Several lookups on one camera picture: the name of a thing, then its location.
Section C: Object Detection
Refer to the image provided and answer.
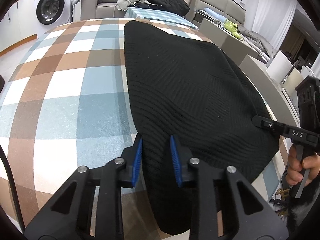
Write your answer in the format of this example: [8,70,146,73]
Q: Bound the black knit sweater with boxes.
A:
[124,21,279,235]

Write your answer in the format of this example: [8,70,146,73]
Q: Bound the person's right hand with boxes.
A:
[285,145,320,186]

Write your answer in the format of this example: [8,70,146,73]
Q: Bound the checkered brown blue tablecloth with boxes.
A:
[0,17,291,240]

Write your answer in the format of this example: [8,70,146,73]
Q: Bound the lime green cloth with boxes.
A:
[224,19,241,40]

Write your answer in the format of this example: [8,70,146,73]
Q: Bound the teal checkered cloth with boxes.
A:
[124,7,199,30]

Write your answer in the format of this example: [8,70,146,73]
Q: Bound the white front-load washing machine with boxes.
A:
[26,0,73,35]

